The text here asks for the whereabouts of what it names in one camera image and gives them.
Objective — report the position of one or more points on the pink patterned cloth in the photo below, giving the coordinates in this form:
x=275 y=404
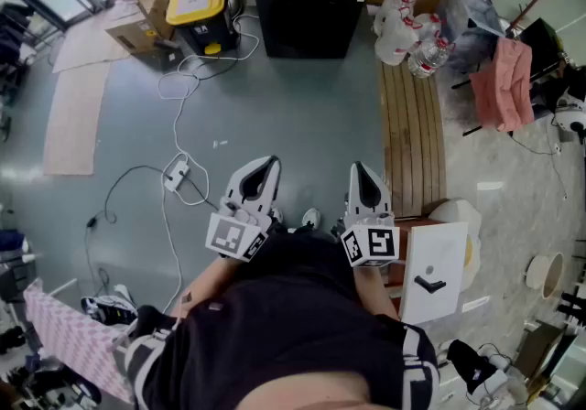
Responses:
x=68 y=335

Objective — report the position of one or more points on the black and white sneakers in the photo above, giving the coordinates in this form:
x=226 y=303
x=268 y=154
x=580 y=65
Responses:
x=110 y=305

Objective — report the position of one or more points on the black bin with yellow lid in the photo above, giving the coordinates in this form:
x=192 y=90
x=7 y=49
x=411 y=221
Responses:
x=199 y=10

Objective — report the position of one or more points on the person's black clothing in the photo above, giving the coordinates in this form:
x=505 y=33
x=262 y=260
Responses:
x=293 y=316

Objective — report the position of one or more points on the person's left shoe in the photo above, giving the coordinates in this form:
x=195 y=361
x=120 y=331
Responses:
x=276 y=214

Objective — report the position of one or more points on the slatted wooden bench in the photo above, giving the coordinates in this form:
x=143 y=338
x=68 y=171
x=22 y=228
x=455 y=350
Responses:
x=412 y=133

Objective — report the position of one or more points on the flat cardboard sheet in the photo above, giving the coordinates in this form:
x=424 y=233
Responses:
x=73 y=120

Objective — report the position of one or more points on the person's right forearm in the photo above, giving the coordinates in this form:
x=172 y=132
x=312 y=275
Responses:
x=373 y=289

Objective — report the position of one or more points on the grey blue bag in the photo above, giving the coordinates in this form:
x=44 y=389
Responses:
x=471 y=24

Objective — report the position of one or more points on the person's right shoe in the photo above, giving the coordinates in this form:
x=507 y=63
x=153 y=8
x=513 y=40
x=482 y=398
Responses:
x=311 y=217

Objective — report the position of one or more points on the clear water bottle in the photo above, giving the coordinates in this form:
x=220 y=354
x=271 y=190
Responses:
x=426 y=58

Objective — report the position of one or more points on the person's shoe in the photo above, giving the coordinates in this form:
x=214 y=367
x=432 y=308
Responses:
x=311 y=217
x=276 y=214

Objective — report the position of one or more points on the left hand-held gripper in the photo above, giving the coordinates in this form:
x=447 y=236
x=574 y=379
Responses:
x=231 y=234

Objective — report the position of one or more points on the black appliance cabinet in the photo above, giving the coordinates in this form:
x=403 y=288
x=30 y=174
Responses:
x=302 y=19

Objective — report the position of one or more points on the stack of cardboard boxes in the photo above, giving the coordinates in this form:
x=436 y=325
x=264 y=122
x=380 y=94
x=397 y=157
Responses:
x=142 y=10

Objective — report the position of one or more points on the wooden coat rack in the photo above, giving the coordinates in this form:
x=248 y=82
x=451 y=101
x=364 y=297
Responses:
x=533 y=1

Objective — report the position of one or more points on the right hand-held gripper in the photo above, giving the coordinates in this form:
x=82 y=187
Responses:
x=373 y=243

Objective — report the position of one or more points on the person's left forearm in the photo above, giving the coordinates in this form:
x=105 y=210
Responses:
x=208 y=282

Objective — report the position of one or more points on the round beige basket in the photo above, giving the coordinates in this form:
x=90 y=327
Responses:
x=547 y=275

